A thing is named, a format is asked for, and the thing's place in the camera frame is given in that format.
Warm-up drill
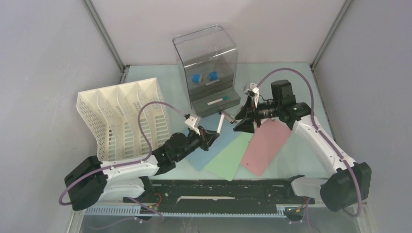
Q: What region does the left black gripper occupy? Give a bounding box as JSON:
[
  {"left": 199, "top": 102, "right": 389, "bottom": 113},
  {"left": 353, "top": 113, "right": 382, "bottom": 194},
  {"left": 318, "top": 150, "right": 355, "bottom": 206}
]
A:
[{"left": 174, "top": 126, "right": 219, "bottom": 162}]

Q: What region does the teal cap marker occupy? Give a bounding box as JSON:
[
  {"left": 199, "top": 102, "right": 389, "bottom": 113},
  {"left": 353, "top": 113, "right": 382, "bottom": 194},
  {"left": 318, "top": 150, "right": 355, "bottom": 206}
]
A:
[{"left": 206, "top": 96, "right": 228, "bottom": 106}]

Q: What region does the metal clipboard clip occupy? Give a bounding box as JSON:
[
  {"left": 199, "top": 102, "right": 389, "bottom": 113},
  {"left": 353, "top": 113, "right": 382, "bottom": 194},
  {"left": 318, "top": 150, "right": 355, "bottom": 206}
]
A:
[{"left": 219, "top": 111, "right": 237, "bottom": 124}]

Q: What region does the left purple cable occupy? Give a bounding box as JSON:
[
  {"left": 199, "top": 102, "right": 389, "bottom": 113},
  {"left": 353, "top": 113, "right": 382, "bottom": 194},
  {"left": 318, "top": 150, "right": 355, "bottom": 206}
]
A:
[{"left": 58, "top": 101, "right": 189, "bottom": 224}]

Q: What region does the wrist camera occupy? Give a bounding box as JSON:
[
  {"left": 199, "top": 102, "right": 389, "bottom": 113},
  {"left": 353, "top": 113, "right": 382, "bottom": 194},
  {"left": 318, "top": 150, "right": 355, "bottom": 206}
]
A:
[
  {"left": 184, "top": 114, "right": 202, "bottom": 135},
  {"left": 243, "top": 83, "right": 259, "bottom": 107}
]

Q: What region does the blue clipboard sheet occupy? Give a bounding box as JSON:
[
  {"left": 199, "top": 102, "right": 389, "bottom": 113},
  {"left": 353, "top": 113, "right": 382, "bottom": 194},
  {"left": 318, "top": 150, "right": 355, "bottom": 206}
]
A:
[{"left": 185, "top": 114, "right": 240, "bottom": 171}]

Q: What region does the pink clipboard sheet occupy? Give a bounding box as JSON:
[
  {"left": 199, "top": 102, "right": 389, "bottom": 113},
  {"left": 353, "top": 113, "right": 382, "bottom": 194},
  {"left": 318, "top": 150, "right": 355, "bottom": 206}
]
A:
[{"left": 240, "top": 119, "right": 292, "bottom": 176}]

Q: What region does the green clipboard sheet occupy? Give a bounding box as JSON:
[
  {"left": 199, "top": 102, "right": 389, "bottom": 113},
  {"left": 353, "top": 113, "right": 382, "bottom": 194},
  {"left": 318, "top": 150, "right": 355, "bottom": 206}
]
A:
[{"left": 204, "top": 133, "right": 253, "bottom": 181}]

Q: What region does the purple cap marker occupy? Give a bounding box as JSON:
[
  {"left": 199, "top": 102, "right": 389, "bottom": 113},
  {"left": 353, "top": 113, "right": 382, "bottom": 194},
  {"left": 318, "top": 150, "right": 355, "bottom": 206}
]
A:
[{"left": 216, "top": 113, "right": 224, "bottom": 133}]

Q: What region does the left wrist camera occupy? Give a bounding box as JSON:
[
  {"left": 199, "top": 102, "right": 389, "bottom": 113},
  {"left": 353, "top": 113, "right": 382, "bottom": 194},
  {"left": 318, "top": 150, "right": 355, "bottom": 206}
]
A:
[{"left": 184, "top": 114, "right": 202, "bottom": 135}]

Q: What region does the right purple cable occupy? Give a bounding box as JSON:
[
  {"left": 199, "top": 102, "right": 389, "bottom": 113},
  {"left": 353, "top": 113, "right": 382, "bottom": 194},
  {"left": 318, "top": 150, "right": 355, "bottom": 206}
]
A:
[{"left": 256, "top": 67, "right": 363, "bottom": 233}]

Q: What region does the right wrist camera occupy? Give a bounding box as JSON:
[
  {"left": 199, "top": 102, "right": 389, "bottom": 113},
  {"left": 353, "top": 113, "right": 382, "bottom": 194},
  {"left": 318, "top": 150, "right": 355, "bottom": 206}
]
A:
[{"left": 243, "top": 83, "right": 259, "bottom": 107}]

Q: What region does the white plastic file rack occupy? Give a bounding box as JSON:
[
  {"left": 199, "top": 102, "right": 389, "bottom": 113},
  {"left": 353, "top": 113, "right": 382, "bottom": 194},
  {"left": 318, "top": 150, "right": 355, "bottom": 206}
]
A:
[{"left": 76, "top": 78, "right": 172, "bottom": 162}]

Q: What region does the clear plastic drawer box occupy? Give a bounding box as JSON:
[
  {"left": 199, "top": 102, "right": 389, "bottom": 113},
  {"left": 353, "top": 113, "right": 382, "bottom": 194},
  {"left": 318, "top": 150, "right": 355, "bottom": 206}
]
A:
[{"left": 172, "top": 24, "right": 240, "bottom": 117}]

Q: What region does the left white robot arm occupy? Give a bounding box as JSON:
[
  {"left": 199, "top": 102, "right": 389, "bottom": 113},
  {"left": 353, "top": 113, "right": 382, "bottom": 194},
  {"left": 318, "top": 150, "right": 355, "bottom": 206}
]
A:
[{"left": 64, "top": 126, "right": 220, "bottom": 211}]

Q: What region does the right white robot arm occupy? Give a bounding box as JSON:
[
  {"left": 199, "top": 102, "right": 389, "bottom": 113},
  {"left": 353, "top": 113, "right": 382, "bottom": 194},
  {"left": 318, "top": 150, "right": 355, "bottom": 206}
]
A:
[{"left": 234, "top": 80, "right": 372, "bottom": 212}]

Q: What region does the purple cable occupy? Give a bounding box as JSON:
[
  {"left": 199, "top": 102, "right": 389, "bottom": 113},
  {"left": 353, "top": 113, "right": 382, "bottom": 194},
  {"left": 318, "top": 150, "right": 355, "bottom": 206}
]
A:
[
  {"left": 58, "top": 101, "right": 189, "bottom": 224},
  {"left": 256, "top": 67, "right": 363, "bottom": 233}
]

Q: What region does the blue eraser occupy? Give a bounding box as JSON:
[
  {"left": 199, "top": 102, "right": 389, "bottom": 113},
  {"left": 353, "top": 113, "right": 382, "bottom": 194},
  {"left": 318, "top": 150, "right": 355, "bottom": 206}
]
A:
[
  {"left": 191, "top": 73, "right": 203, "bottom": 83},
  {"left": 208, "top": 71, "right": 219, "bottom": 81}
]

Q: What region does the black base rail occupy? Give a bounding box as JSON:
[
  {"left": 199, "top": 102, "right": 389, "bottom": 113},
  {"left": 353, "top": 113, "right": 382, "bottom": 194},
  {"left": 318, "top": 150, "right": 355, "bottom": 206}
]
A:
[{"left": 135, "top": 178, "right": 307, "bottom": 216}]

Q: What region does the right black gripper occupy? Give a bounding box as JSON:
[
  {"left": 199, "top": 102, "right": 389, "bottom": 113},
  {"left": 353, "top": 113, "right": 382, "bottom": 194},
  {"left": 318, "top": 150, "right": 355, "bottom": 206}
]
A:
[{"left": 233, "top": 95, "right": 280, "bottom": 134}]

